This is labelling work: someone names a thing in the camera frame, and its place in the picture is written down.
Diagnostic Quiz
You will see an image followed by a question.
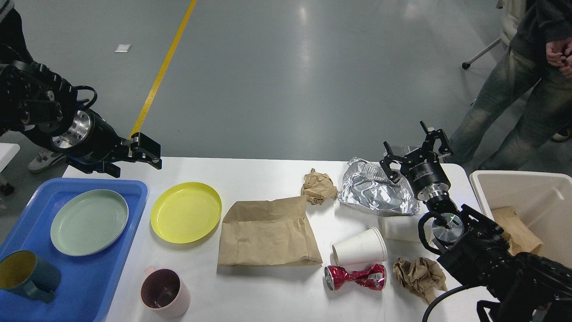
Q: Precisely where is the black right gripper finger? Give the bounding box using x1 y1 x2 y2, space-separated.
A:
380 142 406 184
420 122 454 158

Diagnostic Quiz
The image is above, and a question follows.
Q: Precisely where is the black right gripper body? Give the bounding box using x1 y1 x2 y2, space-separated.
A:
401 151 451 200

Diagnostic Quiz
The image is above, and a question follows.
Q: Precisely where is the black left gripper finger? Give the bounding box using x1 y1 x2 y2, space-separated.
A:
93 161 121 178
124 132 163 170

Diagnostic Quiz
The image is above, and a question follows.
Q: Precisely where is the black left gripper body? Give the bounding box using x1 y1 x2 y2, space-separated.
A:
51 110 123 174

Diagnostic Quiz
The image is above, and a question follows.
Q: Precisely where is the yellow plate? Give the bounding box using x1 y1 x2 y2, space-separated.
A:
150 182 222 244

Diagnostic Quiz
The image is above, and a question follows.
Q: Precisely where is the pink mug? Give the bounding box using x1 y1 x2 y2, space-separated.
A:
140 266 191 319

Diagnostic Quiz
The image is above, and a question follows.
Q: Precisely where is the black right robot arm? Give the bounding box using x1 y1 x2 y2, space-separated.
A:
380 122 572 322

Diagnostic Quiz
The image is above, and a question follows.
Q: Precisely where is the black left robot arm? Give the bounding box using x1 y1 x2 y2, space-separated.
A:
0 61 163 178

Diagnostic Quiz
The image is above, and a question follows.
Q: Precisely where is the crumpled aluminium foil tray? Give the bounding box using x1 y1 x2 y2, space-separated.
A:
337 157 419 217

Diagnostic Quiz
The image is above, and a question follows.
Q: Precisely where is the white paper cup behind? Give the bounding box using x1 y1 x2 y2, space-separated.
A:
379 216 421 243

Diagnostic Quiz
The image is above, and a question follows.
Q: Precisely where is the white paper cup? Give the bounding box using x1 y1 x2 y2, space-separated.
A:
379 216 421 243
332 227 388 267

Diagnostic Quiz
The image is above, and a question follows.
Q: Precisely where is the pale green plate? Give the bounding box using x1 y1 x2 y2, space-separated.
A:
50 189 129 257

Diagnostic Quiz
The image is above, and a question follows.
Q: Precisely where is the white paper cup front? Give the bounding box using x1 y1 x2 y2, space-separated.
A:
332 227 388 267

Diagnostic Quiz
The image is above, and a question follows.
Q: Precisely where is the small crumpled brown paper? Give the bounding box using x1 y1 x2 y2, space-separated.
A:
300 168 338 205

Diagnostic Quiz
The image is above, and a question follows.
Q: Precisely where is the small white side table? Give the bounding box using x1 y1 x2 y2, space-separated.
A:
0 142 20 172

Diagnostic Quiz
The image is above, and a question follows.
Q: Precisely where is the large crumpled brown paper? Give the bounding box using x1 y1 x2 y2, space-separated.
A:
393 257 448 305

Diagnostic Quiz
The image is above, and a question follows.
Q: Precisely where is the crushed red soda can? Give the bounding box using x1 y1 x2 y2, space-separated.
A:
324 263 386 291

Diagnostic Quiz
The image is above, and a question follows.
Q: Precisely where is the blue plastic tray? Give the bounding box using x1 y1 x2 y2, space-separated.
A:
0 178 147 322

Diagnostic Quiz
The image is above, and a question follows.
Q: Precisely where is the brown paper in bin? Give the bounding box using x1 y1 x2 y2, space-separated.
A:
492 207 543 255

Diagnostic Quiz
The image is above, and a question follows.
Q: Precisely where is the beige plastic bin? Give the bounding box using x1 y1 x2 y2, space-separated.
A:
470 170 572 267

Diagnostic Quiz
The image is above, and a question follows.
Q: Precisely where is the dark teal mug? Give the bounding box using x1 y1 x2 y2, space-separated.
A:
0 250 61 303

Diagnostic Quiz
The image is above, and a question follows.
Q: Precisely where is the flat brown paper bag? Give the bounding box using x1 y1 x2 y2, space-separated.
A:
217 196 323 266

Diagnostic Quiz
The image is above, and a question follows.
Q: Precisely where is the person in blue jeans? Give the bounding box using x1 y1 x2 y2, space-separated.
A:
448 0 572 170

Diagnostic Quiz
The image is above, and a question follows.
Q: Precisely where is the white office chair right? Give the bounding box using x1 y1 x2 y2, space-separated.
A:
461 0 534 70

